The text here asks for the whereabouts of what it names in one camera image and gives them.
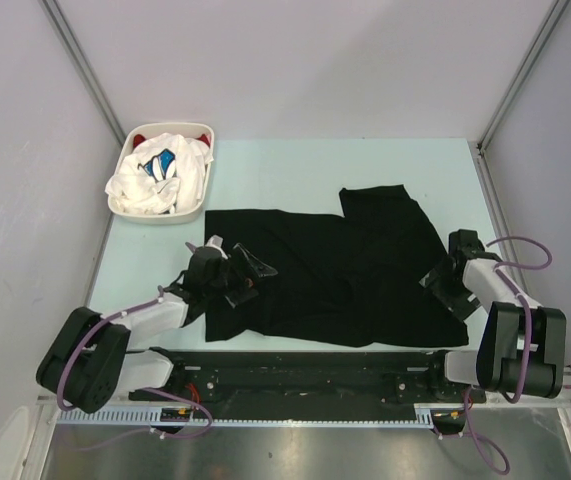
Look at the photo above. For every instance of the right aluminium frame post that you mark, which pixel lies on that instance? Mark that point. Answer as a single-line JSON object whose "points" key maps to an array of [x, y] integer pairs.
{"points": [[523, 72]]}

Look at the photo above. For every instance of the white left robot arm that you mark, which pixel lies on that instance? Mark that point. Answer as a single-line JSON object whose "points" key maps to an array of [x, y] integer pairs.
{"points": [[93, 357]]}

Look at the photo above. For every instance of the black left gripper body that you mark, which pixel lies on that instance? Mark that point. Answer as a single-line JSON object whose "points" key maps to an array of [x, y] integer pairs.
{"points": [[218, 286]]}

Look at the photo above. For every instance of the white t shirt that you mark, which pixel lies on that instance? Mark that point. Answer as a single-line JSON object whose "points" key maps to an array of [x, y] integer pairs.
{"points": [[161, 178]]}

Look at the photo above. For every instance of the left aluminium frame post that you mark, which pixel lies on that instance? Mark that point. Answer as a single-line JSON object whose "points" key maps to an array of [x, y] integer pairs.
{"points": [[82, 65]]}

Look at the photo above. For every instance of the red t shirt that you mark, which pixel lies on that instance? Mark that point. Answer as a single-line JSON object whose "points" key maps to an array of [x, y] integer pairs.
{"points": [[140, 139]]}

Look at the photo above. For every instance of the slotted white cable duct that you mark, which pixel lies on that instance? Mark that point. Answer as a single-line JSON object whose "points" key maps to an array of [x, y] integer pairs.
{"points": [[168, 416]]}

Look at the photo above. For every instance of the black t shirt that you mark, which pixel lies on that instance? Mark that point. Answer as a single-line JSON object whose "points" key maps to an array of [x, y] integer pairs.
{"points": [[351, 279]]}

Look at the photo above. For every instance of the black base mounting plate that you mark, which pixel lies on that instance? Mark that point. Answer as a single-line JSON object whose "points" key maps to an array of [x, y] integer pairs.
{"points": [[314, 385]]}

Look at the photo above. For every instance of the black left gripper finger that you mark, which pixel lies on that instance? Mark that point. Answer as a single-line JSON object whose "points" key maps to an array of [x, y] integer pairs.
{"points": [[241, 295], [251, 266]]}

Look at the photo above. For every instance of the aluminium frame post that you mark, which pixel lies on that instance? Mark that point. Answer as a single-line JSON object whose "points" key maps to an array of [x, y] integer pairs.
{"points": [[523, 72], [82, 65]]}

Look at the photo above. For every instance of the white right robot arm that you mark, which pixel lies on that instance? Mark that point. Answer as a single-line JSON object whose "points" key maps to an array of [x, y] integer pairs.
{"points": [[522, 348]]}

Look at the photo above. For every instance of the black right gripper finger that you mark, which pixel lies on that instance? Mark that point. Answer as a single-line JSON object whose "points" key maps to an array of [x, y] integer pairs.
{"points": [[438, 277], [460, 303]]}

